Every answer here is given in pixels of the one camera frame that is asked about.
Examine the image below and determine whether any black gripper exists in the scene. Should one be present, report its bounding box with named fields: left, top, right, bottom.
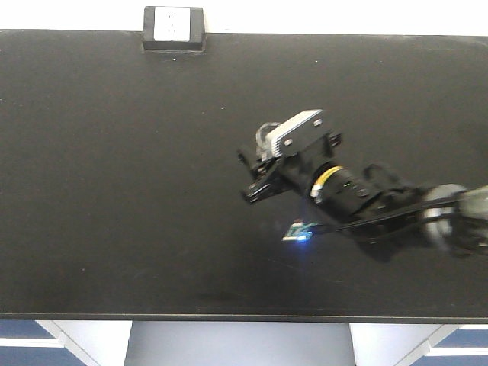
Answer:
left=237, top=132, right=342, bottom=204

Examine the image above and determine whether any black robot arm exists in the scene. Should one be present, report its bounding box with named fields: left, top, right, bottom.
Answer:
left=238, top=132, right=487, bottom=260

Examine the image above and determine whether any green circuit board with LED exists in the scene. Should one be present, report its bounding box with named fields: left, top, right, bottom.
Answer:
left=282, top=219, right=318, bottom=242

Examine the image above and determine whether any black white power socket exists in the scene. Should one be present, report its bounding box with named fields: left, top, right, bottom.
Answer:
left=142, top=6, right=207, bottom=53

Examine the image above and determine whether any right blue drawer cabinet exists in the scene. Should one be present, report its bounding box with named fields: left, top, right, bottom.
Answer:
left=349, top=323, right=487, bottom=365

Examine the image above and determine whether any blue drawer cabinet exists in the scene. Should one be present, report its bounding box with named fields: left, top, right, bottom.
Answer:
left=1, top=319, right=132, bottom=365
left=349, top=323, right=487, bottom=365

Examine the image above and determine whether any left blue drawer cabinet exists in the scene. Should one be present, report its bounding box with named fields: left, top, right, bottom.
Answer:
left=1, top=319, right=132, bottom=365

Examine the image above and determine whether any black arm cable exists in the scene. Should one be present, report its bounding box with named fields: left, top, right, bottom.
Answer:
left=312, top=194, right=488, bottom=234

